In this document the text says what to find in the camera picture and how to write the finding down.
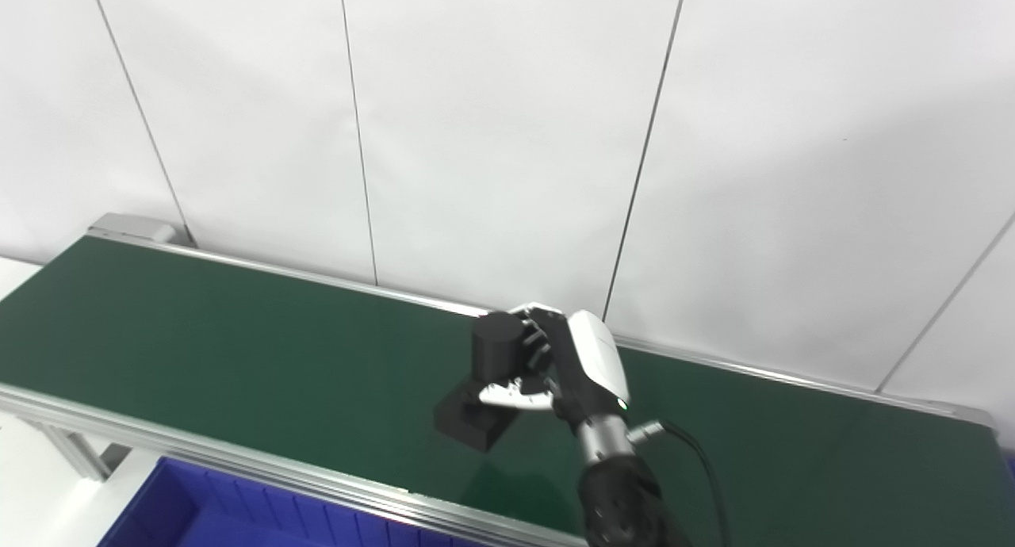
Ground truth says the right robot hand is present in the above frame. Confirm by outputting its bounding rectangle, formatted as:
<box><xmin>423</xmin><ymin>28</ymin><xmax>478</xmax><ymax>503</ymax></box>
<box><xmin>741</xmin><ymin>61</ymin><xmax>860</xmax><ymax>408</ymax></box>
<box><xmin>480</xmin><ymin>303</ymin><xmax>632</xmax><ymax>430</ymax></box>

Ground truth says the black cylinder block part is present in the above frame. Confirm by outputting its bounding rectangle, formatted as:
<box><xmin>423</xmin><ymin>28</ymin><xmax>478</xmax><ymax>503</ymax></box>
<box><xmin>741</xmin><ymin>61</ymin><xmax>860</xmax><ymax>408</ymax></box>
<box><xmin>434</xmin><ymin>311</ymin><xmax>530</xmax><ymax>453</ymax></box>

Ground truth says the green conveyor belt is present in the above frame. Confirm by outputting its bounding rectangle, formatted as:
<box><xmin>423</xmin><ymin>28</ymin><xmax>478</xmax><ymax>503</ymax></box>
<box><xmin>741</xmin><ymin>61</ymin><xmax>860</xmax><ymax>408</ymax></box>
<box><xmin>0</xmin><ymin>212</ymin><xmax>1015</xmax><ymax>547</ymax></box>
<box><xmin>0</xmin><ymin>236</ymin><xmax>1015</xmax><ymax>547</ymax></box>

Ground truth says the blue plastic bin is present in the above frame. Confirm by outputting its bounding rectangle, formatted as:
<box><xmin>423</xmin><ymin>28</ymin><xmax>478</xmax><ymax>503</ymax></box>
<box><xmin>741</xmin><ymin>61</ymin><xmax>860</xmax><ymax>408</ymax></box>
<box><xmin>97</xmin><ymin>456</ymin><xmax>492</xmax><ymax>547</ymax></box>

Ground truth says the aluminium conveyor leg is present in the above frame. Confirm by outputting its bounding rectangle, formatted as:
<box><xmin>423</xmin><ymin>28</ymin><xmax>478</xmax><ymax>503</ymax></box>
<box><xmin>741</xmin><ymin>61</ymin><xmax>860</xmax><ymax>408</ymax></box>
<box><xmin>32</xmin><ymin>424</ymin><xmax>132</xmax><ymax>481</ymax></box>

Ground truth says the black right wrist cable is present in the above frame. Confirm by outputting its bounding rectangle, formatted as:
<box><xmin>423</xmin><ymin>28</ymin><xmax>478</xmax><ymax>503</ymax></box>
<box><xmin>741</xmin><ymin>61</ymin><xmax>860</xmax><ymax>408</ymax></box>
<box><xmin>626</xmin><ymin>420</ymin><xmax>732</xmax><ymax>547</ymax></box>

